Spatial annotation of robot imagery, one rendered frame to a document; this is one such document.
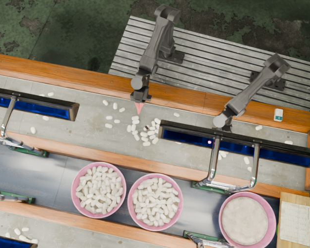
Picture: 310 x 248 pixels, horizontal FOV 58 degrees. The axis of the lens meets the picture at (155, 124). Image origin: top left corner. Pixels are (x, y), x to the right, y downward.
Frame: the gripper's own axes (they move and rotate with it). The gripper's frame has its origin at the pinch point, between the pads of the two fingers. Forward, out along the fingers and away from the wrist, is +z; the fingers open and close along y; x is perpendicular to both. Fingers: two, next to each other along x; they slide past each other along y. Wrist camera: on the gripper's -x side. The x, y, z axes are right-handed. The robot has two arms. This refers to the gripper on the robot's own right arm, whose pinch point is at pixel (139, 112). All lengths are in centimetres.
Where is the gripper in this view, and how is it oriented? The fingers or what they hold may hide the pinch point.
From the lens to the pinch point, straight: 141.6
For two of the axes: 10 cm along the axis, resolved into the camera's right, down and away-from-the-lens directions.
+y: 9.8, 1.9, -0.6
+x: 1.3, -3.9, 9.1
